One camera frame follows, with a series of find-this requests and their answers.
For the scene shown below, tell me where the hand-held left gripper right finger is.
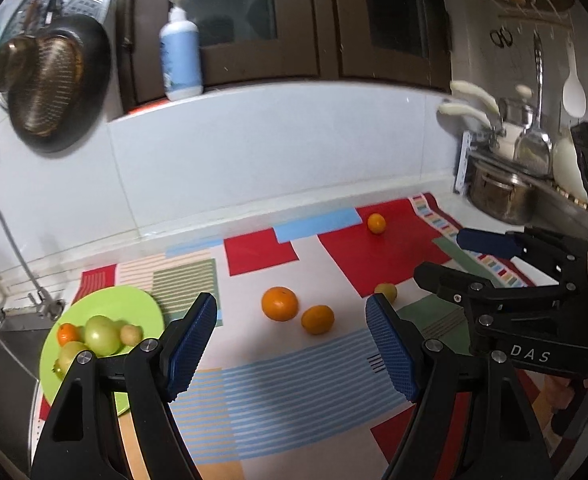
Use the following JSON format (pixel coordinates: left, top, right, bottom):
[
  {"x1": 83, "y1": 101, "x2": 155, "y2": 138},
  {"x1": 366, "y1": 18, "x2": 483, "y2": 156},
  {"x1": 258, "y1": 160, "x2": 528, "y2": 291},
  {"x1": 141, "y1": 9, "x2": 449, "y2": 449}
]
[{"x1": 365, "y1": 294, "x2": 554, "y2": 480}]

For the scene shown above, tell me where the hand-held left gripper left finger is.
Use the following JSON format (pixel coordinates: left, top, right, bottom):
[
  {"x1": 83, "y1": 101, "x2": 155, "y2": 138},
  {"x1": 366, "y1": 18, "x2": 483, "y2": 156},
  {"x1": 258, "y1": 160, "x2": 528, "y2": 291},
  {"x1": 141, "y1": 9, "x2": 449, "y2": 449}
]
[{"x1": 30, "y1": 291, "x2": 219, "y2": 480}]

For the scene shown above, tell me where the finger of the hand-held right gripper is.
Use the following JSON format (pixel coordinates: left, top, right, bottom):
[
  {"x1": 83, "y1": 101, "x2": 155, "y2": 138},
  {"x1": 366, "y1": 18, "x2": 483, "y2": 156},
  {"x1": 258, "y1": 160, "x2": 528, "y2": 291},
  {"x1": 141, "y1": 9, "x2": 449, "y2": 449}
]
[
  {"x1": 414, "y1": 261, "x2": 588, "y2": 334},
  {"x1": 456, "y1": 227, "x2": 588, "y2": 282}
]

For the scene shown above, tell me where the green plate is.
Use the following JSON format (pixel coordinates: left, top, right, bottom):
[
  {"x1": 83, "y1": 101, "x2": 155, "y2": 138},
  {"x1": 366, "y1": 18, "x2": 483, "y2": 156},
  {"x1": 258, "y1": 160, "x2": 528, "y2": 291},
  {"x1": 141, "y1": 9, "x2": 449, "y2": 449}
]
[{"x1": 39, "y1": 285, "x2": 165, "y2": 416}]

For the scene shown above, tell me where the green apple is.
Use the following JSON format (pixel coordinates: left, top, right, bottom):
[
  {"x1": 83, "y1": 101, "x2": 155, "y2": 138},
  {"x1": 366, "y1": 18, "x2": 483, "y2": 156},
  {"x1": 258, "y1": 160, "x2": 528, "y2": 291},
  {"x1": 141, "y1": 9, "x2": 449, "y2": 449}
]
[{"x1": 84, "y1": 315, "x2": 122, "y2": 357}]

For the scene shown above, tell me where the yellow-green apple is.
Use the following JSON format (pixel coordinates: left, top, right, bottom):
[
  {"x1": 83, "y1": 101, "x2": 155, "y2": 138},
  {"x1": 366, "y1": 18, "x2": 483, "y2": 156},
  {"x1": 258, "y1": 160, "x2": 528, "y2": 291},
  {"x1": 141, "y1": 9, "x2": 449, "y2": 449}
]
[{"x1": 54, "y1": 341, "x2": 87, "y2": 381}]

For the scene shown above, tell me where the person's right hand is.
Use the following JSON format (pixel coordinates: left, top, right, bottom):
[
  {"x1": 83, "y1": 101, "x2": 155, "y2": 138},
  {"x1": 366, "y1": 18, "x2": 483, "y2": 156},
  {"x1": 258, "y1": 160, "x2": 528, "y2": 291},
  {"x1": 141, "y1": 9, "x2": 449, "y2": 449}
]
[{"x1": 546, "y1": 376, "x2": 577, "y2": 413}]

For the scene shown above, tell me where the stainless steel pot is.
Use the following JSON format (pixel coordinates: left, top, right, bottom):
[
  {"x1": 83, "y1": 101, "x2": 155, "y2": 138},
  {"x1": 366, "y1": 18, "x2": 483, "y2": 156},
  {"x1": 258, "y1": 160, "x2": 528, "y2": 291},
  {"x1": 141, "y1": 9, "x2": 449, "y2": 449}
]
[{"x1": 466, "y1": 157, "x2": 539, "y2": 225}]

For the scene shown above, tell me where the medium orange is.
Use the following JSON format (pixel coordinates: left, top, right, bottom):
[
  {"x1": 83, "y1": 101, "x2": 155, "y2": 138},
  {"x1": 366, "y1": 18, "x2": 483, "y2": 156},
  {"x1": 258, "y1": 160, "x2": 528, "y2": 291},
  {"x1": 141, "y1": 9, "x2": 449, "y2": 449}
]
[{"x1": 301, "y1": 305, "x2": 335, "y2": 336}]

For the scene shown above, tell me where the metal dish rack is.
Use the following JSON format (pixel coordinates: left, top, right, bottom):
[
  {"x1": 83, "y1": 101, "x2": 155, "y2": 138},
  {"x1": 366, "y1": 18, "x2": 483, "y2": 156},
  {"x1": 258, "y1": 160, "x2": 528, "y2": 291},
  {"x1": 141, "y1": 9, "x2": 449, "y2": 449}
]
[{"x1": 454, "y1": 130, "x2": 588, "y2": 211}]

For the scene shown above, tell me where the white pot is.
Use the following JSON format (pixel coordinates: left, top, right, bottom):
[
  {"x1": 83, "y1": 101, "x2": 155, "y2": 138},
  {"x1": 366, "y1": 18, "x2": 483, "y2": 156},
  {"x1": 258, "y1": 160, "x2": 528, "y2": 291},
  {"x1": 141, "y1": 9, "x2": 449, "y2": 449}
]
[{"x1": 494, "y1": 125, "x2": 519, "y2": 158}]

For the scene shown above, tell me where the large orange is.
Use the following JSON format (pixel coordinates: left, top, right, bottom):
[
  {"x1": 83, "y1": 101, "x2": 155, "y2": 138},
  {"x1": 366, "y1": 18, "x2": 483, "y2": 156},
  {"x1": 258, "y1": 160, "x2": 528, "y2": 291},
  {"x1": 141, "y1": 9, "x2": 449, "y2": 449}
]
[{"x1": 261, "y1": 286, "x2": 299, "y2": 322}]

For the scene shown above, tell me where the steel ladle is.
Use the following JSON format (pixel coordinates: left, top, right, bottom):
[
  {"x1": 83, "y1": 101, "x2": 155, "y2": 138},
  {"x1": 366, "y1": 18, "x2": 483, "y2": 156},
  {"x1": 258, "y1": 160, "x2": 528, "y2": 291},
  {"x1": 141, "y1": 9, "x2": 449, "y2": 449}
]
[{"x1": 515, "y1": 30, "x2": 554, "y2": 176}]

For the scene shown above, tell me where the colourful patterned cloth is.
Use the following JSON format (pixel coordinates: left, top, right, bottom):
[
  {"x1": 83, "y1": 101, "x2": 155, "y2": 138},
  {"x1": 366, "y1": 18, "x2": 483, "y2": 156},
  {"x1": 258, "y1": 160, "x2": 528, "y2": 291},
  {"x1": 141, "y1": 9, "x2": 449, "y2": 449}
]
[{"x1": 38, "y1": 191, "x2": 574, "y2": 480}]

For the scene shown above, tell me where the white ceramic pitcher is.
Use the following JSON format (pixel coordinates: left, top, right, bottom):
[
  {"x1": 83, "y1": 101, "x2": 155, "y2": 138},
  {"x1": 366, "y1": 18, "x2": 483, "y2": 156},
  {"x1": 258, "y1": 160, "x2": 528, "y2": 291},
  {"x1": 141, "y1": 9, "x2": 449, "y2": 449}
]
[{"x1": 552, "y1": 127, "x2": 588, "y2": 201}]

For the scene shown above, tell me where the steel lid white knob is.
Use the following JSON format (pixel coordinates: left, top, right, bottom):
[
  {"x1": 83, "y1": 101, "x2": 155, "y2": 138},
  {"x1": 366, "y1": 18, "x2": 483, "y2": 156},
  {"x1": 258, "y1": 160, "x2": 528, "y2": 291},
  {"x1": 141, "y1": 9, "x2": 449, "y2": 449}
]
[{"x1": 498, "y1": 84, "x2": 537, "y2": 126}]

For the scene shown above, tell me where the white rice paddle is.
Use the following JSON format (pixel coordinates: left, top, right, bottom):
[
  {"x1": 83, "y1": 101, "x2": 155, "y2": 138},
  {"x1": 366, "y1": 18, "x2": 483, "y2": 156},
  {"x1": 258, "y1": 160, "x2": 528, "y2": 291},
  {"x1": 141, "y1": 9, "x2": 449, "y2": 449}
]
[{"x1": 562, "y1": 37, "x2": 587, "y2": 117}]

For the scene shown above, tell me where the steel kitchen sink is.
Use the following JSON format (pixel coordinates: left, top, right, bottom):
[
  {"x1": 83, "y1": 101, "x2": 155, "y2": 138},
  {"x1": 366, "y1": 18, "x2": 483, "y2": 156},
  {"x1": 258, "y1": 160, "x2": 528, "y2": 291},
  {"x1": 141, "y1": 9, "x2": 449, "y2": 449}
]
[{"x1": 0, "y1": 317, "x2": 50, "y2": 461}]

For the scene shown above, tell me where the chrome gooseneck faucet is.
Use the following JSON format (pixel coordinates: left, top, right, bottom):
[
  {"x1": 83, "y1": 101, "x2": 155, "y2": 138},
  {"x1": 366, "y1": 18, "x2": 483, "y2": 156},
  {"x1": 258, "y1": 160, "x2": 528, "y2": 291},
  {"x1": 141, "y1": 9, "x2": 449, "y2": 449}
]
[{"x1": 0, "y1": 199, "x2": 65, "y2": 318}]

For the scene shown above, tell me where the blue white pump bottle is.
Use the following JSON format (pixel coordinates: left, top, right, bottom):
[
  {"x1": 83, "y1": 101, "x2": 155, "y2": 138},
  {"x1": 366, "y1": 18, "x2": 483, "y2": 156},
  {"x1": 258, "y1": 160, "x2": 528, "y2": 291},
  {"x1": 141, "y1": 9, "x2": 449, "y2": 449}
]
[{"x1": 160, "y1": 0, "x2": 203, "y2": 102}]

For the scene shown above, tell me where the brass mesh strainer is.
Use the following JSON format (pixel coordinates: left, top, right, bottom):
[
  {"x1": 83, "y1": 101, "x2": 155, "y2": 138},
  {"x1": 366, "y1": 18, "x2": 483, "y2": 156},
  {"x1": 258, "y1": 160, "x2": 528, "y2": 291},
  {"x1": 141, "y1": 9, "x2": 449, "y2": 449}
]
[{"x1": 10, "y1": 35, "x2": 85, "y2": 137}]

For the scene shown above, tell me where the black frying pan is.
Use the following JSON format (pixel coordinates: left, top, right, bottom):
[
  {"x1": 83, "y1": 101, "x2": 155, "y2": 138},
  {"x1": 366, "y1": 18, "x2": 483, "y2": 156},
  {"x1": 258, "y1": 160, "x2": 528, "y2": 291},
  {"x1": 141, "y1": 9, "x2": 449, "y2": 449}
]
[{"x1": 8, "y1": 0, "x2": 112, "y2": 154}]

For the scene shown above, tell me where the small brass pot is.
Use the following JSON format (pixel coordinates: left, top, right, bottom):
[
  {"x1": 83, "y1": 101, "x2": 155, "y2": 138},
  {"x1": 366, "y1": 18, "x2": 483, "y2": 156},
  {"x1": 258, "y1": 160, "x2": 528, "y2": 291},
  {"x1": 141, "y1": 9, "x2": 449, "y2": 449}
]
[{"x1": 0, "y1": 0, "x2": 42, "y2": 93}]

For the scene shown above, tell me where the white pan handle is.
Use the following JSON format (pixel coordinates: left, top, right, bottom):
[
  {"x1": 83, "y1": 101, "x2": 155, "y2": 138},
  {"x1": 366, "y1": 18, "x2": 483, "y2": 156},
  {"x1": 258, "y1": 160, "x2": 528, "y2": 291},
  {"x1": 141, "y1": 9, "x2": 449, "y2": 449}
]
[
  {"x1": 438, "y1": 101, "x2": 494, "y2": 131},
  {"x1": 450, "y1": 80, "x2": 500, "y2": 113}
]

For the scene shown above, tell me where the dark brown window frame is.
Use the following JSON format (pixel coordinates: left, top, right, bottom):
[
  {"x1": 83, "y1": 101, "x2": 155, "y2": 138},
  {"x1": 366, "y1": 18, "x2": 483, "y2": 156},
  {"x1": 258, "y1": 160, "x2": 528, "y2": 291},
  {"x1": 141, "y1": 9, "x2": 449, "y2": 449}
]
[
  {"x1": 331, "y1": 0, "x2": 452, "y2": 93},
  {"x1": 116, "y1": 0, "x2": 335, "y2": 111}
]

